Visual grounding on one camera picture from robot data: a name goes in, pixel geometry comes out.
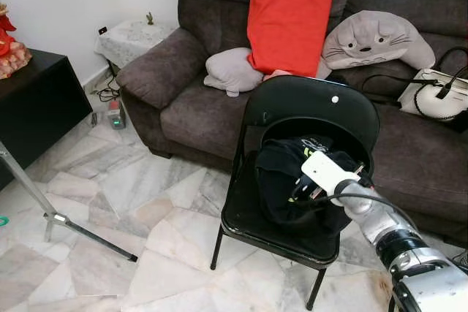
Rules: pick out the red pillow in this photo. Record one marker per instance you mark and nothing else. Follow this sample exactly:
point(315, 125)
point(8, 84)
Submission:
point(289, 20)

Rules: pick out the pink cloth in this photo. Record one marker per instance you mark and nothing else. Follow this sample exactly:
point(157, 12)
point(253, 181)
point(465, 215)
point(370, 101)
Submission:
point(278, 74)

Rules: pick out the black wall plug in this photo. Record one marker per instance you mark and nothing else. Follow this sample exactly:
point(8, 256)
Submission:
point(102, 30)

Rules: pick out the small brass figurine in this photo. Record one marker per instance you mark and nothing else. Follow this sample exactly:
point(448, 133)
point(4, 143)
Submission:
point(151, 19)

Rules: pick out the small light grey cushion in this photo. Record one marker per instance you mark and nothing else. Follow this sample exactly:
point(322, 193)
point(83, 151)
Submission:
point(230, 71)

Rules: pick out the black TV console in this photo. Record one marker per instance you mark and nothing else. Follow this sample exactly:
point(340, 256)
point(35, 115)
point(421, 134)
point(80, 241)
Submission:
point(36, 107)

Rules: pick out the dark brown sofa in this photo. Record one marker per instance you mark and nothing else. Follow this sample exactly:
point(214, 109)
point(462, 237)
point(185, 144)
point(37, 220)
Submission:
point(190, 107)

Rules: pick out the black garment neon yellow marks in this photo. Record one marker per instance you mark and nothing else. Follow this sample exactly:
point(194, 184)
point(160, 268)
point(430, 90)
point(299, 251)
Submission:
point(281, 180)

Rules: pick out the grey cat-face plush cushion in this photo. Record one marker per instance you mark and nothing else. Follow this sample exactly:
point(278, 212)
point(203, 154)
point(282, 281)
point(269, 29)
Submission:
point(373, 42)

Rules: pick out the black folding chair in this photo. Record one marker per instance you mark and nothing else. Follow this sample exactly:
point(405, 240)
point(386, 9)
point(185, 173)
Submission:
point(307, 107)

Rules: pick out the red gold figurine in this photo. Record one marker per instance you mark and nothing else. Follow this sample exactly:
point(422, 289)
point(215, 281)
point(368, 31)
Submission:
point(11, 52)

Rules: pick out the silver metal clothes rack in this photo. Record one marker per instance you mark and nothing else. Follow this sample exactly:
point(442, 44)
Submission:
point(95, 238)

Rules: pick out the side table lace cloth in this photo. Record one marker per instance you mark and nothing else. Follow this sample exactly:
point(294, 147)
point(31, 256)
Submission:
point(135, 38)

